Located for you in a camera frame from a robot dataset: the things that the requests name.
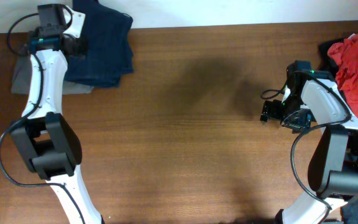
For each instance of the navy blue shorts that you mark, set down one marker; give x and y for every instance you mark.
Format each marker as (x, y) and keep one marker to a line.
(108, 52)

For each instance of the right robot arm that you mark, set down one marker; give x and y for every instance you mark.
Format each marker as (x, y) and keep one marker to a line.
(311, 101)

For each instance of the black garment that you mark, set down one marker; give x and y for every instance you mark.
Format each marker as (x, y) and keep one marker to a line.
(327, 64)

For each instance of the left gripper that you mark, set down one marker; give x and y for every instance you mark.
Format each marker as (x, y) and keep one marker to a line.
(77, 51)

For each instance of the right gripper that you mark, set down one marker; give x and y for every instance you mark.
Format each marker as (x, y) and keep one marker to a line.
(302, 121)

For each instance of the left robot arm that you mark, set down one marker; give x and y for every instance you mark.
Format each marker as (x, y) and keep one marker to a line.
(47, 144)

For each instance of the folded grey shorts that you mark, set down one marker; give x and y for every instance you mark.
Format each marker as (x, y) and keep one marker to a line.
(22, 77)

